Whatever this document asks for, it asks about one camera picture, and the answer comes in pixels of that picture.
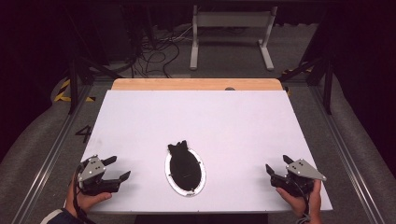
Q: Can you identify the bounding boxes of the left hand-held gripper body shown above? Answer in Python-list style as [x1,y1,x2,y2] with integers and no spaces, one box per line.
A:
[77,154,122,197]

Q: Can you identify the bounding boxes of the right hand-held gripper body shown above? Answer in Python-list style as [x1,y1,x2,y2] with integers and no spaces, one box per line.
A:
[270,158,328,198]

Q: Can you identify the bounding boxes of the oval silver photo frame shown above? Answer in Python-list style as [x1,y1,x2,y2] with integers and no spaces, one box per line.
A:
[163,139,207,198]

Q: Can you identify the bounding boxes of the person's left hand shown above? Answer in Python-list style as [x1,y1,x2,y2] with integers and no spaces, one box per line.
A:
[64,176,113,218]

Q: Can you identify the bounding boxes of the person's right hand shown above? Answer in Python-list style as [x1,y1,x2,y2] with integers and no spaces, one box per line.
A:
[275,179,322,218]

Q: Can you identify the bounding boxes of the white board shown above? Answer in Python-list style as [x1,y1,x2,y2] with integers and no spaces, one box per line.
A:
[64,90,333,215]

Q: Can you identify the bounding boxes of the black metal stand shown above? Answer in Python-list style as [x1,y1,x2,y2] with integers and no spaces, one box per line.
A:
[278,55,335,116]
[66,6,122,116]

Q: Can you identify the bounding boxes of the yellow black floor tape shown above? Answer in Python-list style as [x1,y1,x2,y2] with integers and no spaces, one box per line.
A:
[281,65,313,77]
[53,78,96,103]

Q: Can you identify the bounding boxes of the white metal stand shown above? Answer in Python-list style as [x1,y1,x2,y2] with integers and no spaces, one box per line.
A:
[190,5,278,72]

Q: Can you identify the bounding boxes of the right hand-held gripper cable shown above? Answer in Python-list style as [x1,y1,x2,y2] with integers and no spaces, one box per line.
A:
[292,180,312,224]

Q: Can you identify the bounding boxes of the hand-held gripper cable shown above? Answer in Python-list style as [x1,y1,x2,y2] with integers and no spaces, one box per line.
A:
[292,180,312,224]
[72,166,96,224]

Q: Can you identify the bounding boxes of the left hand-held gripper cable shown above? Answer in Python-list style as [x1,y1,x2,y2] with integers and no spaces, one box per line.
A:
[72,166,96,224]

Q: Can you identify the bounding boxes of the aluminium rail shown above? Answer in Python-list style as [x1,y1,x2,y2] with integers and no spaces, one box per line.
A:
[12,83,94,224]
[310,85,387,224]

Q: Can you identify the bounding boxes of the tangle of black floor cables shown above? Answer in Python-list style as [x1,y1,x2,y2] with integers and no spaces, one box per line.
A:
[129,26,194,78]

